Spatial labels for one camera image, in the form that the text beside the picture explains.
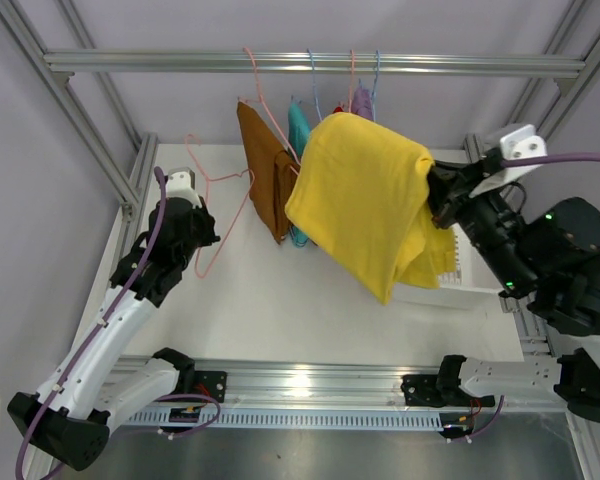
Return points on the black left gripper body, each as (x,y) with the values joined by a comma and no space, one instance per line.
(203,234)

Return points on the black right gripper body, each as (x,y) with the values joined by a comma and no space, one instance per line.
(490,219)

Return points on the pink hanger of yellow trousers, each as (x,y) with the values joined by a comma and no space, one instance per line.
(226,185)

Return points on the brown trousers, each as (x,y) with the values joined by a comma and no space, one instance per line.
(272,169)

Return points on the yellow trousers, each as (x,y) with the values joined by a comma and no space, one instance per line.
(362,196)

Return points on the pink hanger of brown trousers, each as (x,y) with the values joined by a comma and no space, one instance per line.
(261,100)

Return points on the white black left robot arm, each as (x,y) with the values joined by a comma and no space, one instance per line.
(70,416)

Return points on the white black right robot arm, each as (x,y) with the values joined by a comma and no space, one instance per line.
(555,258)

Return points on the teal trousers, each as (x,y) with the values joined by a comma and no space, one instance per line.
(298,136)

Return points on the lilac trousers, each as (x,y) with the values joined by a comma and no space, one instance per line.
(362,104)

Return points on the white plastic basket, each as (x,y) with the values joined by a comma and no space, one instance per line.
(471,284)

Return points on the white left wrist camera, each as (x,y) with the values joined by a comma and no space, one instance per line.
(181,184)

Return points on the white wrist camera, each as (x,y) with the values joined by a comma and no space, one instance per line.
(181,184)
(504,151)

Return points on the aluminium left frame post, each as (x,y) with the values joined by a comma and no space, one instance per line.
(130,191)

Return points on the aluminium frame post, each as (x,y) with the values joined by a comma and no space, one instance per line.
(130,191)
(568,28)

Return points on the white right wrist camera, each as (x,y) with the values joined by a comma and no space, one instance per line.
(504,151)

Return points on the aluminium right frame post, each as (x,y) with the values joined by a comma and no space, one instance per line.
(568,28)

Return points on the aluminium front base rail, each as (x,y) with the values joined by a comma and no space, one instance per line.
(527,386)

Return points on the grey slotted cable duct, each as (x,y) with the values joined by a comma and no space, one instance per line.
(171,416)

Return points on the aluminium hanging rail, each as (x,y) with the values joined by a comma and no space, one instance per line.
(191,61)

